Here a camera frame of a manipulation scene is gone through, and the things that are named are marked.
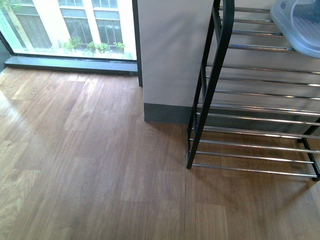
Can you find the light blue slipper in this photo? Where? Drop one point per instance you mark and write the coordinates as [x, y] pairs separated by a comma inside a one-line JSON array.
[[299, 23]]

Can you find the black metal shoe rack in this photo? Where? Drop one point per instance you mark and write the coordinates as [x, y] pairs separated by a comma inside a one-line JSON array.
[[256, 98]]

